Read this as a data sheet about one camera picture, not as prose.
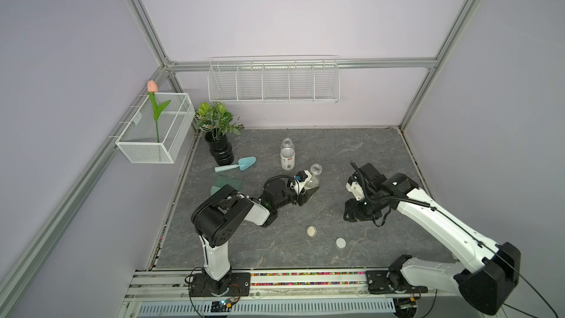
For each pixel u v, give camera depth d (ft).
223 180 3.25
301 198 2.58
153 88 2.59
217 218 1.65
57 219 1.63
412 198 1.62
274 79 3.25
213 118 3.05
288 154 3.29
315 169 2.56
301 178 2.44
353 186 2.37
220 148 3.26
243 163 3.47
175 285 2.48
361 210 2.18
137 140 2.29
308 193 2.64
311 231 2.78
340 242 2.71
